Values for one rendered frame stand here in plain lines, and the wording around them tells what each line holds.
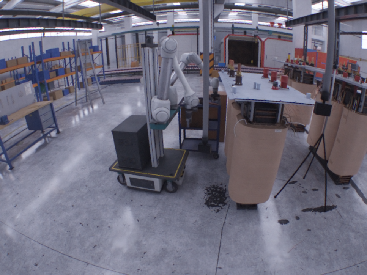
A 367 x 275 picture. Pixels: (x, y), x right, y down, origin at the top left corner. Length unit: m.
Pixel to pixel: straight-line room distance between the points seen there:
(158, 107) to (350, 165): 2.72
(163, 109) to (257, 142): 0.86
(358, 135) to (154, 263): 2.87
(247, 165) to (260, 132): 0.35
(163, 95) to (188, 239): 1.41
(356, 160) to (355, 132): 0.48
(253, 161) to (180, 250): 1.10
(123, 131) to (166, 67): 0.94
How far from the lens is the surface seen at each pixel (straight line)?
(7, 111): 5.17
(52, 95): 10.55
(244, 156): 1.79
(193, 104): 1.75
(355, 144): 2.99
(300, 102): 1.52
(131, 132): 2.18
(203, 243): 2.01
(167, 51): 1.62
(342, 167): 3.10
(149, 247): 2.01
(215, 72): 11.79
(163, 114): 1.68
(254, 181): 1.95
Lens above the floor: 1.69
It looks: 26 degrees down
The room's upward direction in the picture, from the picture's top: 1 degrees counter-clockwise
